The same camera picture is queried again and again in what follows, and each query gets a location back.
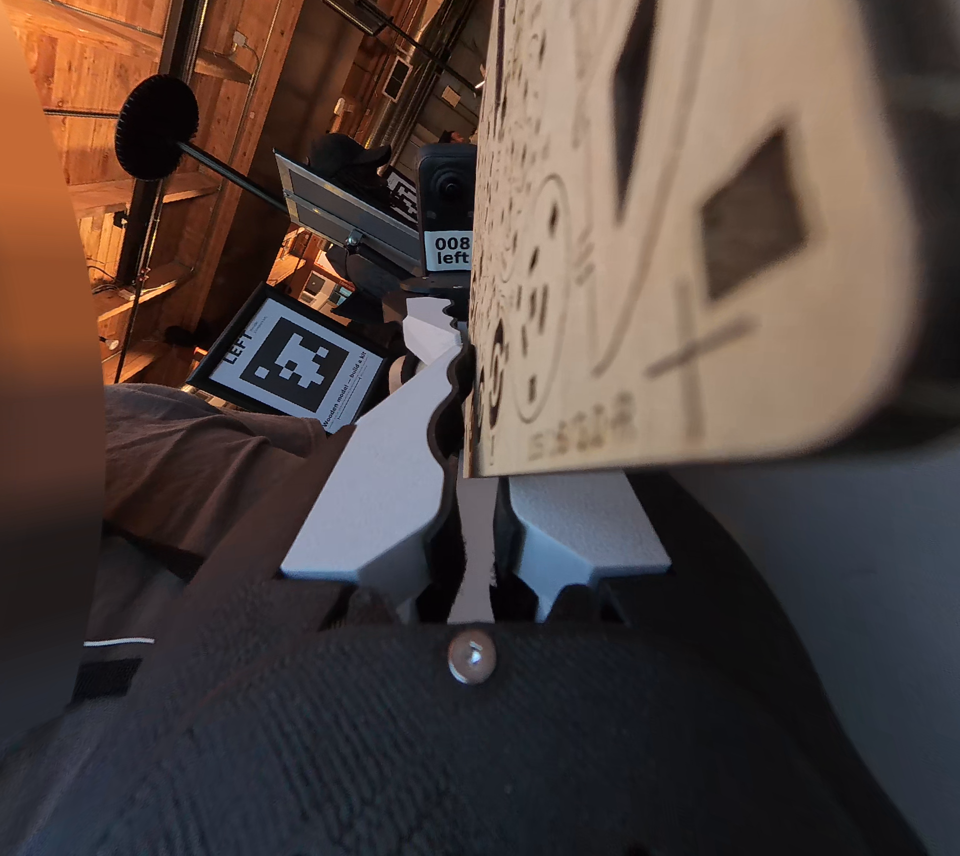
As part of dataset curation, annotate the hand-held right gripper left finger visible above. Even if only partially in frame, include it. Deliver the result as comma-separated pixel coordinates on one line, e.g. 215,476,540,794
277,341,476,623

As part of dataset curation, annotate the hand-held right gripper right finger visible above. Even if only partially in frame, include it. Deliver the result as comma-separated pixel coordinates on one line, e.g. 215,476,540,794
495,470,672,623

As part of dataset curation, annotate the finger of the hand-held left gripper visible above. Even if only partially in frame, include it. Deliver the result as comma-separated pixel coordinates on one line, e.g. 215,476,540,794
403,296,471,366

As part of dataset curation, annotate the laser-cut wooden parts sheet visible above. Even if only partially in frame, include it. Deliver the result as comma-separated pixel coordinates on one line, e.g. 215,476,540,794
461,0,924,481

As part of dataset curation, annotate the black white marker board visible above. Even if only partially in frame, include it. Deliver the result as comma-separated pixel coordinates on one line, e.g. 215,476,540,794
384,168,423,221

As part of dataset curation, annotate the black office chair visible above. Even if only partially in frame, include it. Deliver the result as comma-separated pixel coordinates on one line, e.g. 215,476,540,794
309,132,395,178

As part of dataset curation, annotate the grey rectangular panel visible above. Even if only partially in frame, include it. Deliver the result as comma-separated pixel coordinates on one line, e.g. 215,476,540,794
273,150,421,265

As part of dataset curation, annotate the framed marker sign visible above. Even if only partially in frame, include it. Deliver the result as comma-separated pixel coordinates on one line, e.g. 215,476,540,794
186,282,391,436

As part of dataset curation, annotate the black lamp with flat head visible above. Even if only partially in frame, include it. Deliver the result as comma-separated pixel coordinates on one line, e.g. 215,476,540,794
321,0,485,91

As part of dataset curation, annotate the black round disc with pole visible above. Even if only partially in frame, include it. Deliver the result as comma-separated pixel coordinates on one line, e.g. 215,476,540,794
114,75,288,206

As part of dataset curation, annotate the black harness strap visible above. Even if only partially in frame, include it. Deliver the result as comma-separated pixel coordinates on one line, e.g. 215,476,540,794
73,660,144,701

